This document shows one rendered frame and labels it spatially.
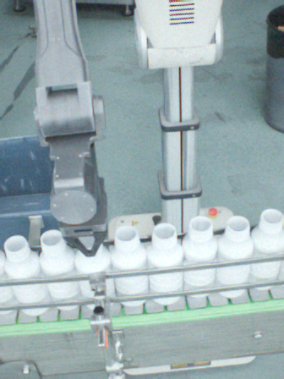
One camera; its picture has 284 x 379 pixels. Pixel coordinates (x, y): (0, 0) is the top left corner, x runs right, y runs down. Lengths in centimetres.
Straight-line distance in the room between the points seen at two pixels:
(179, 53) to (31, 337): 74
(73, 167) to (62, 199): 4
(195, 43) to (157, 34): 10
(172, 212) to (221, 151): 127
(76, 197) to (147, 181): 205
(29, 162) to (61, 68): 88
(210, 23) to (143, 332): 72
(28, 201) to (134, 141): 148
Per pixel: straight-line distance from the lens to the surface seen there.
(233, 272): 85
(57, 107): 61
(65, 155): 62
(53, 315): 92
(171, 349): 99
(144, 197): 255
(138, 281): 84
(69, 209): 61
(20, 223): 120
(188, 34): 123
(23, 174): 150
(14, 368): 102
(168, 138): 143
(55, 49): 61
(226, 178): 266
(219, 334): 97
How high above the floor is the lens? 174
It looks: 42 degrees down
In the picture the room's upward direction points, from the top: 4 degrees counter-clockwise
